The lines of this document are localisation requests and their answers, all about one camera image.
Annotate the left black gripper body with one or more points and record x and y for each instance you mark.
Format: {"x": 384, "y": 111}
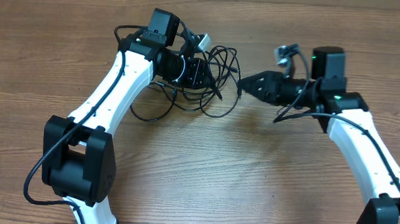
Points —
{"x": 189, "y": 77}

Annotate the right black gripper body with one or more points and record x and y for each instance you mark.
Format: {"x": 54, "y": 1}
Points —
{"x": 286, "y": 90}

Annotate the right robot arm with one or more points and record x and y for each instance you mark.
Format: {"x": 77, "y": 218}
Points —
{"x": 343, "y": 115}

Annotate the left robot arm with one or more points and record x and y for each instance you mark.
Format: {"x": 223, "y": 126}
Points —
{"x": 78, "y": 160}

